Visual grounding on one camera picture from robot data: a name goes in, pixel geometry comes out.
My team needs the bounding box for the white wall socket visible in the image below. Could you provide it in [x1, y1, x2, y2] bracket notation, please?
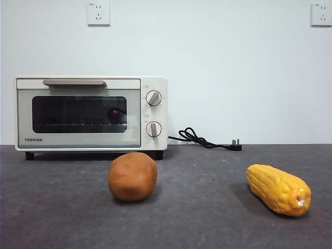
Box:
[310, 3, 332, 26]
[87, 2, 111, 26]

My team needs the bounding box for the brown potato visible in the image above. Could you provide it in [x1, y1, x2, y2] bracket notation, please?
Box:
[107, 151, 158, 202]

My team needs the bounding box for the metal wire oven rack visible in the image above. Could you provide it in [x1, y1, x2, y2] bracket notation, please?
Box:
[37, 121, 128, 127]

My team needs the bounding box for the oven door with beige handle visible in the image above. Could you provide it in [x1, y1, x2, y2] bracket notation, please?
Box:
[16, 78, 142, 149]

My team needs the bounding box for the white toaster oven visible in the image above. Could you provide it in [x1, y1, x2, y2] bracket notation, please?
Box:
[15, 75, 168, 160]

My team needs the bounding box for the purple eggplant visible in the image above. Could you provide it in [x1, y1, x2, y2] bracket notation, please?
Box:
[107, 107, 122, 122]

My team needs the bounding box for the beige oven knob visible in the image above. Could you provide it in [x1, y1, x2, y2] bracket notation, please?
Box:
[145, 90, 163, 107]
[145, 121, 163, 140]

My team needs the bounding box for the yellow corn cob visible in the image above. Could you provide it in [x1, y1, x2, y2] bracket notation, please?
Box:
[245, 163, 312, 217]

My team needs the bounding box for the black power cord with plug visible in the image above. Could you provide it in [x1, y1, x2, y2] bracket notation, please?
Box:
[168, 127, 243, 151]

